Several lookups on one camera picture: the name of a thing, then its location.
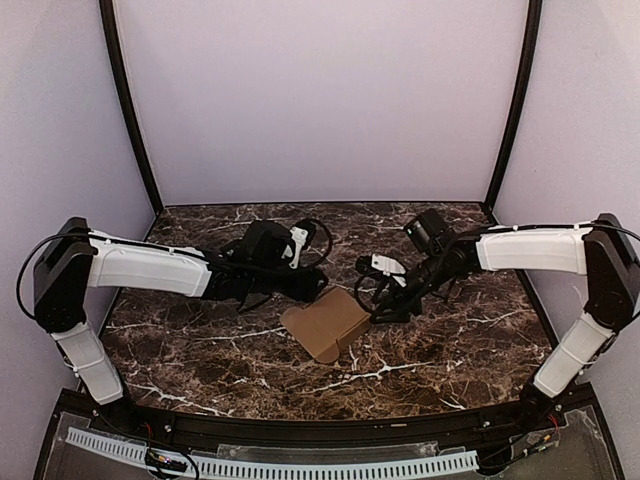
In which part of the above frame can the brown cardboard box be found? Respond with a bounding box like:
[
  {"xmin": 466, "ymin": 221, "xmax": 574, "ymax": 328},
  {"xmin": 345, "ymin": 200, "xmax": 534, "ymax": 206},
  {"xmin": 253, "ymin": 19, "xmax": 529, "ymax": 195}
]
[{"xmin": 280, "ymin": 287, "xmax": 371, "ymax": 364}]

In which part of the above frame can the left black frame post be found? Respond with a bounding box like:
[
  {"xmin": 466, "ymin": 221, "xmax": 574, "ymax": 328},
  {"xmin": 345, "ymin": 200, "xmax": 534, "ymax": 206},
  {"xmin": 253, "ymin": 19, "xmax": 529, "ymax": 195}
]
[{"xmin": 98, "ymin": 0, "xmax": 164, "ymax": 215}]

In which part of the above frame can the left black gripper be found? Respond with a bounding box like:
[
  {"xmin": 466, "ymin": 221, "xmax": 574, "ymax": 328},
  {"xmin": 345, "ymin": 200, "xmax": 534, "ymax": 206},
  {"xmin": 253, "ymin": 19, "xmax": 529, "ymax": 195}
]
[{"xmin": 247, "ymin": 261, "xmax": 327, "ymax": 303}]

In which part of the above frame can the black camera cable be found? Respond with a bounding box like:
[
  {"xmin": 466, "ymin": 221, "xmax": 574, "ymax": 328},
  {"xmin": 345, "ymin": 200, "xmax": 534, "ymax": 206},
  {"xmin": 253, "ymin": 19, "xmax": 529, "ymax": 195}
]
[
  {"xmin": 219, "ymin": 218, "xmax": 335, "ymax": 314},
  {"xmin": 353, "ymin": 254, "xmax": 401, "ymax": 316}
]

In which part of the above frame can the right black frame post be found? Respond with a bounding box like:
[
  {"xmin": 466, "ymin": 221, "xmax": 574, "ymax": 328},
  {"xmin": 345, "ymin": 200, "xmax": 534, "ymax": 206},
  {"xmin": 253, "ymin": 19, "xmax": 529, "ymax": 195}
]
[{"xmin": 483, "ymin": 0, "xmax": 544, "ymax": 213}]

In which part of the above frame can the right black camera cable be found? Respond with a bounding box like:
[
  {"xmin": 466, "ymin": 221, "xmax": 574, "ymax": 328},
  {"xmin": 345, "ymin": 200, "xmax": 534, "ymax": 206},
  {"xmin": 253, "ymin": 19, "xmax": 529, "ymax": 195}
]
[{"xmin": 353, "ymin": 254, "xmax": 401, "ymax": 316}]

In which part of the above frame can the left black camera cable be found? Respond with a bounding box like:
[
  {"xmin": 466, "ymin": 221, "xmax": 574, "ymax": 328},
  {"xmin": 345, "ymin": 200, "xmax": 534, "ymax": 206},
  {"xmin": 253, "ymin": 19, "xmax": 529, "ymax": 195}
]
[{"xmin": 219, "ymin": 218, "xmax": 335, "ymax": 314}]

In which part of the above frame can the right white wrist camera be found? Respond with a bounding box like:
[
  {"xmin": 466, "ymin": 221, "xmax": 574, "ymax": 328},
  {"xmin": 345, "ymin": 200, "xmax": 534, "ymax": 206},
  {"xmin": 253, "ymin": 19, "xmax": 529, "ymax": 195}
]
[{"xmin": 371, "ymin": 254, "xmax": 406, "ymax": 288}]

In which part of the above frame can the white slotted cable duct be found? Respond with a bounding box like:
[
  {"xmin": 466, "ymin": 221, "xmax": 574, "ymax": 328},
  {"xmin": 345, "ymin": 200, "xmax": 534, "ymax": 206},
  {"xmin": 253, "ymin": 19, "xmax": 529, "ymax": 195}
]
[{"xmin": 65, "ymin": 427, "xmax": 479, "ymax": 479}]

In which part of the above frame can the black frame post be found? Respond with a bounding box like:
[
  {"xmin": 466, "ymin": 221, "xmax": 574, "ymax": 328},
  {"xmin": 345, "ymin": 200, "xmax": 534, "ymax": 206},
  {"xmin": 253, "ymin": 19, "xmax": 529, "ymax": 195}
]
[
  {"xmin": 483, "ymin": 0, "xmax": 544, "ymax": 213},
  {"xmin": 98, "ymin": 0, "xmax": 164, "ymax": 215}
]

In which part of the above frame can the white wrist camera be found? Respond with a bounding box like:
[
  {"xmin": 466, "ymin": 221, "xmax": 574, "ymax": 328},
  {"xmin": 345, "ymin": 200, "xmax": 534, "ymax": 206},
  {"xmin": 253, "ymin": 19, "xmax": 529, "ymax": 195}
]
[
  {"xmin": 371, "ymin": 254, "xmax": 406, "ymax": 288},
  {"xmin": 282, "ymin": 226, "xmax": 309, "ymax": 269}
]

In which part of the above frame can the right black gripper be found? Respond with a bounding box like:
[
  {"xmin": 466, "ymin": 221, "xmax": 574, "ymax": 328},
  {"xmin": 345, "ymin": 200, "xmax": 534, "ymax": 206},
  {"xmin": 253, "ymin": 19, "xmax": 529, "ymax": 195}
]
[{"xmin": 369, "ymin": 251, "xmax": 451, "ymax": 324}]

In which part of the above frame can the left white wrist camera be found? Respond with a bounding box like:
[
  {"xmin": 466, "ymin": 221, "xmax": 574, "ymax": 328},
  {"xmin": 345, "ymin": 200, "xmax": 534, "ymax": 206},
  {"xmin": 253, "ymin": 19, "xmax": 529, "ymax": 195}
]
[{"xmin": 282, "ymin": 226, "xmax": 309, "ymax": 269}]

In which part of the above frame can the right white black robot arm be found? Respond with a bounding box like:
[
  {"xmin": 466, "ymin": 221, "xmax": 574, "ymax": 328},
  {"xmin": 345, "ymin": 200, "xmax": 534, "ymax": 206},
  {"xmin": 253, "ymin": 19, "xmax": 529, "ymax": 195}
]
[{"xmin": 357, "ymin": 209, "xmax": 639, "ymax": 434}]

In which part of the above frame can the black front rail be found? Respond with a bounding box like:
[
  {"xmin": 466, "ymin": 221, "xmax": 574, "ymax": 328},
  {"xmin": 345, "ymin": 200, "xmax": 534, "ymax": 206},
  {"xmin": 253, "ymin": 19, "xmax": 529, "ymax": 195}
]
[{"xmin": 59, "ymin": 389, "xmax": 591, "ymax": 454}]

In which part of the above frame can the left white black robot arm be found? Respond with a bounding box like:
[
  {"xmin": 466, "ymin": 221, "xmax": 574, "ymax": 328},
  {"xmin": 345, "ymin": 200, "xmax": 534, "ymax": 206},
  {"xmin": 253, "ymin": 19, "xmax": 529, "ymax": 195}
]
[{"xmin": 15, "ymin": 217, "xmax": 331, "ymax": 436}]

